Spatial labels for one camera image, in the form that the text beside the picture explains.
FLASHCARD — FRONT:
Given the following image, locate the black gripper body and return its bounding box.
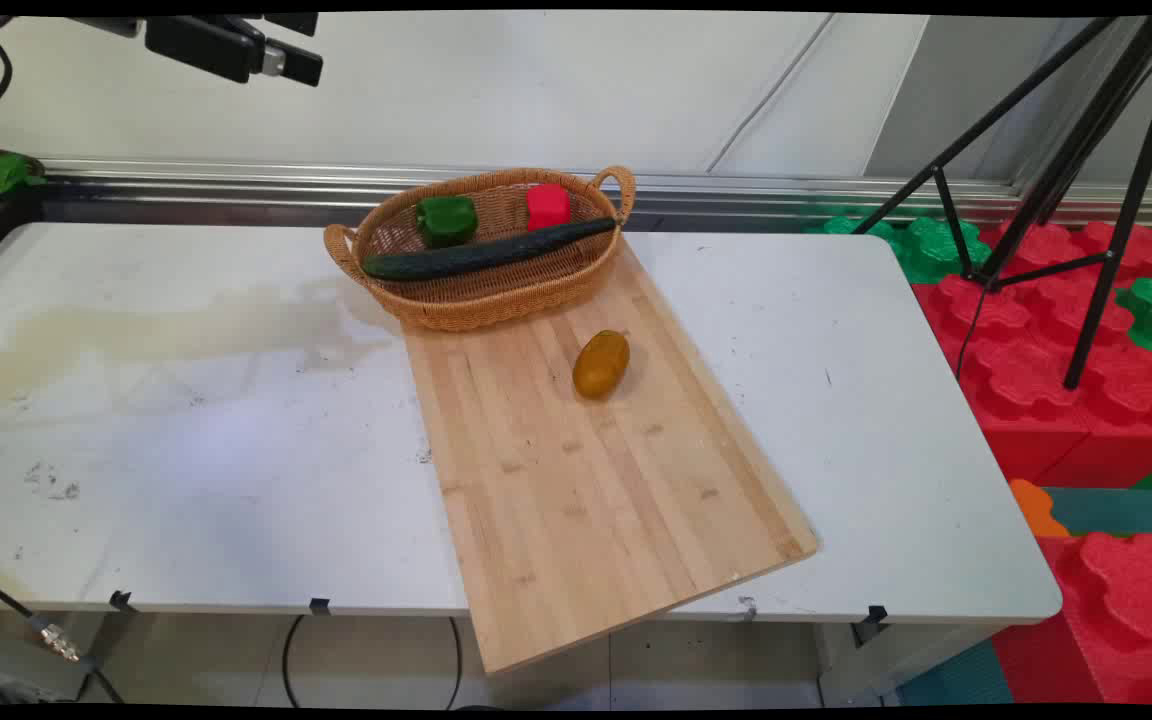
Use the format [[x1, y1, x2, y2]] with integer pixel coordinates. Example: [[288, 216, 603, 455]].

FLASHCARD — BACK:
[[145, 14, 268, 84]]

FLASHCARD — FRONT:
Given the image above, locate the green bell pepper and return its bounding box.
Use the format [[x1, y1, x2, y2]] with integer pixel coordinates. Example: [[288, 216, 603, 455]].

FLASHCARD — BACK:
[[415, 195, 480, 249]]

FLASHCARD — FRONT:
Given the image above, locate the green toy vegetable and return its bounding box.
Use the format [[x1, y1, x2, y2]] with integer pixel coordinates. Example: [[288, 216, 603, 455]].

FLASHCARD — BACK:
[[0, 153, 46, 199]]

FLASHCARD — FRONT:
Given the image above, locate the dark green cucumber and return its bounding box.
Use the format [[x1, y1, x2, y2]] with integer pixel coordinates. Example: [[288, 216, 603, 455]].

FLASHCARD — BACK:
[[362, 217, 618, 282]]

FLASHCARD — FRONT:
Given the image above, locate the red bell pepper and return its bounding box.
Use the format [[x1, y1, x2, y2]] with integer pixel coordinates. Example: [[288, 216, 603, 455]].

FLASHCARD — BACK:
[[525, 183, 573, 232]]

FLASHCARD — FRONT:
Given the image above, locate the bamboo cutting board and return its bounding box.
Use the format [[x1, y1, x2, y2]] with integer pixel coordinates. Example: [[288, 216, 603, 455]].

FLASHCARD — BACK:
[[401, 235, 819, 675]]

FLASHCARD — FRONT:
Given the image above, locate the black tripod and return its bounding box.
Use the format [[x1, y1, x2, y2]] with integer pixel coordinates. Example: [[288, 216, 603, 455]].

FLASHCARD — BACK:
[[851, 15, 1152, 391]]

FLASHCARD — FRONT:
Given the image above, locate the large red foam block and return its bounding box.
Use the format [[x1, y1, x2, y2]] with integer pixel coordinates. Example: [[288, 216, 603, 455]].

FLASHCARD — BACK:
[[911, 220, 1152, 488]]

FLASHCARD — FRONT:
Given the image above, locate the orange foam piece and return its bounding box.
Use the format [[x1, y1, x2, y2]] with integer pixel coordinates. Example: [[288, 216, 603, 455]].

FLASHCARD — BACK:
[[1010, 479, 1073, 540]]

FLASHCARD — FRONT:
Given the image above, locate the teal foam mat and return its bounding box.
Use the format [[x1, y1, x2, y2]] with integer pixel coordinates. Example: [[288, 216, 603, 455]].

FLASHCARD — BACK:
[[1041, 486, 1152, 537]]

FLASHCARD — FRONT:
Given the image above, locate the tan wicker basket with handles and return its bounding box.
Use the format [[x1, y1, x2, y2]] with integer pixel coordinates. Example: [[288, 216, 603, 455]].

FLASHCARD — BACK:
[[323, 165, 636, 333]]

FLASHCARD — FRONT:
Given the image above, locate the aluminium rail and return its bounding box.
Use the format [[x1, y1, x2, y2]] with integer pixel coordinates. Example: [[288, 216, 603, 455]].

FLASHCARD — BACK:
[[36, 157, 1152, 227]]

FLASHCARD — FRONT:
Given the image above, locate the black cable under table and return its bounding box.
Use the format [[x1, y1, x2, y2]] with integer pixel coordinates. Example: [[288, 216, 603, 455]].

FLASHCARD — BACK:
[[280, 614, 465, 711]]

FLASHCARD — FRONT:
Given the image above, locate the cable with metal connector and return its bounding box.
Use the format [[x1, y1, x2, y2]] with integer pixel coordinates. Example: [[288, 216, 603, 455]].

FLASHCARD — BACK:
[[0, 567, 127, 706]]

